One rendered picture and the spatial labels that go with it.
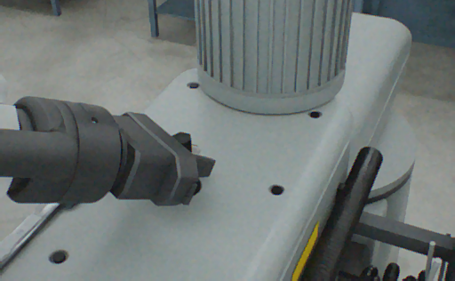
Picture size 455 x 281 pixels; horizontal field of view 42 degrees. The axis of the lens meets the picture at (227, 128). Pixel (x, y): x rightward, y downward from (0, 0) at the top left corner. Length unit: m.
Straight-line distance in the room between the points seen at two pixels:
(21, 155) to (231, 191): 0.26
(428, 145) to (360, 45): 2.81
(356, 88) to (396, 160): 0.23
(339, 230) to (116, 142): 0.31
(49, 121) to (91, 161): 0.05
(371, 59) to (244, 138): 0.50
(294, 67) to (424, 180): 3.01
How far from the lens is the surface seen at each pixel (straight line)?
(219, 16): 0.70
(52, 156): 0.45
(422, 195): 3.58
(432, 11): 5.04
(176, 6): 5.07
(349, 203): 0.75
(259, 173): 0.65
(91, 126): 0.50
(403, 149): 1.26
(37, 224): 0.61
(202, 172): 0.61
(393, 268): 1.05
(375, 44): 1.20
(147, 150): 0.53
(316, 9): 0.68
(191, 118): 0.73
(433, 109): 4.32
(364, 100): 1.05
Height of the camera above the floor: 2.31
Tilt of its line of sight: 36 degrees down
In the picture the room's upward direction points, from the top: 1 degrees counter-clockwise
